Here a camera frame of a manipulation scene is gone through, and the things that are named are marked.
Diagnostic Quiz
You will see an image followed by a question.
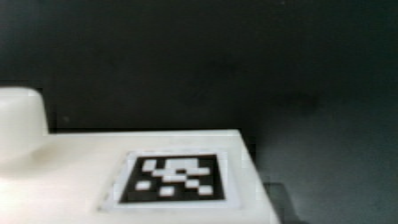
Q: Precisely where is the white drawer cabinet box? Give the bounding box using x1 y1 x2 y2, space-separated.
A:
0 87 281 224

